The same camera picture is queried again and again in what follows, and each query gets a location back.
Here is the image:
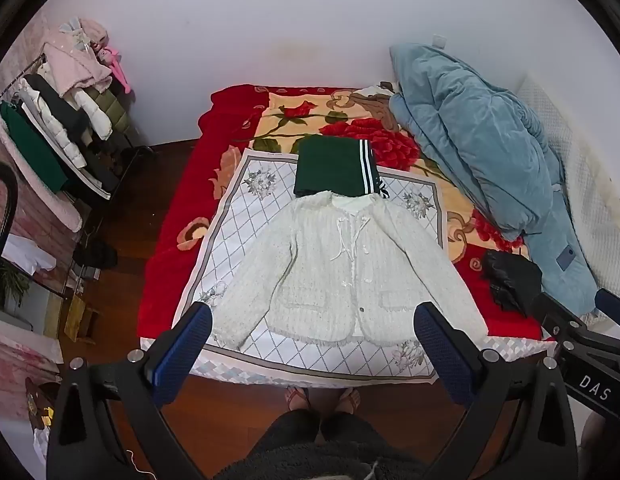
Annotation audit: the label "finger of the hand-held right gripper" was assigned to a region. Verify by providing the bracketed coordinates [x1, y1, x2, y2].
[530, 291, 591, 341]
[594, 288, 620, 332]

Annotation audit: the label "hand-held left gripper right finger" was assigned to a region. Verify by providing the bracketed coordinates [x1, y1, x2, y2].
[413, 302, 579, 480]

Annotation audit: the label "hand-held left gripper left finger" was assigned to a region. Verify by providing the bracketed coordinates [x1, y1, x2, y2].
[46, 301, 214, 480]

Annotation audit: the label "white knit cardigan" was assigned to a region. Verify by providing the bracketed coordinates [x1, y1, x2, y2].
[208, 191, 491, 352]

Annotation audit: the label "metal clothes rack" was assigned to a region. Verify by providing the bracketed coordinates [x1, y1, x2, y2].
[0, 50, 158, 203]

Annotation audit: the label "checked bed sheet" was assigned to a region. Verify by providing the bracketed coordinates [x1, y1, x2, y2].
[140, 335, 558, 387]

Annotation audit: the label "black crumpled cloth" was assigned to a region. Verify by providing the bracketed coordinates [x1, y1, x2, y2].
[481, 250, 543, 317]

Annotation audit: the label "person's right foot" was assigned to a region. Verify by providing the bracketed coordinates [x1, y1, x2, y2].
[337, 387, 363, 414]

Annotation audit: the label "person's foot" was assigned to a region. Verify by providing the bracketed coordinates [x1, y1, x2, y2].
[285, 386, 311, 412]
[337, 387, 363, 414]

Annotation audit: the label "wooden stool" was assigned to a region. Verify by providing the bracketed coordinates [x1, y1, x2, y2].
[64, 295, 103, 346]

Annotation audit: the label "white diamond-pattern cloth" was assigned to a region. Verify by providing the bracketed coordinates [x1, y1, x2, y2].
[173, 148, 448, 385]

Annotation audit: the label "person's left foot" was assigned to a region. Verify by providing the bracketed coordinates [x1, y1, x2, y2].
[285, 386, 311, 412]

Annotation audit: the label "white quilted bed pad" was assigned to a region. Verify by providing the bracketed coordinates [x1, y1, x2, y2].
[512, 75, 620, 302]

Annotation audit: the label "black shoes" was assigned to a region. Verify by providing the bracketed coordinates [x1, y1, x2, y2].
[72, 235, 119, 271]

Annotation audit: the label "person's dark fleece clothing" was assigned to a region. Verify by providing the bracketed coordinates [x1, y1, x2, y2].
[205, 407, 441, 480]

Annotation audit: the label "pink floral cloth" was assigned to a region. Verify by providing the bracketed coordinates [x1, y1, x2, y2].
[0, 305, 65, 378]

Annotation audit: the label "red floral blanket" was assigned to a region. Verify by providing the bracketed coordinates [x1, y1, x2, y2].
[144, 85, 546, 356]

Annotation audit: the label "green plant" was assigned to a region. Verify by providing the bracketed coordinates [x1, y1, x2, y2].
[0, 260, 30, 306]

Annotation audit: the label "white hanging cloth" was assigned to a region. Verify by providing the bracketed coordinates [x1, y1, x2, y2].
[0, 227, 58, 273]

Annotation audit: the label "blue quilt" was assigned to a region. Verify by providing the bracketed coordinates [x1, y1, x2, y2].
[388, 42, 598, 318]

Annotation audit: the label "green pants with white stripes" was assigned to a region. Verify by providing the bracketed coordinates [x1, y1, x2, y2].
[293, 135, 391, 199]

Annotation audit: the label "olive puffer jacket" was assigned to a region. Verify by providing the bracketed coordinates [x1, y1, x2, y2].
[84, 87, 128, 136]

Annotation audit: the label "dark green garment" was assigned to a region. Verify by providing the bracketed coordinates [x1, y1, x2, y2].
[0, 101, 68, 193]

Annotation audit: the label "white puffer vest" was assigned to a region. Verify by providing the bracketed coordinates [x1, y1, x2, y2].
[17, 77, 88, 168]

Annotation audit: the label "black garment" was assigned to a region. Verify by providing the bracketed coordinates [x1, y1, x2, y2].
[24, 74, 90, 143]

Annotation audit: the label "pink hanger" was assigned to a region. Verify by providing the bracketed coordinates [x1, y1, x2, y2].
[102, 45, 133, 96]

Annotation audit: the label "pink jacket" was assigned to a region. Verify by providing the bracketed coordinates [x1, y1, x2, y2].
[42, 19, 115, 101]

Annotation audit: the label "black hose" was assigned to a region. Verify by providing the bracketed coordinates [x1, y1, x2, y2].
[0, 160, 19, 306]

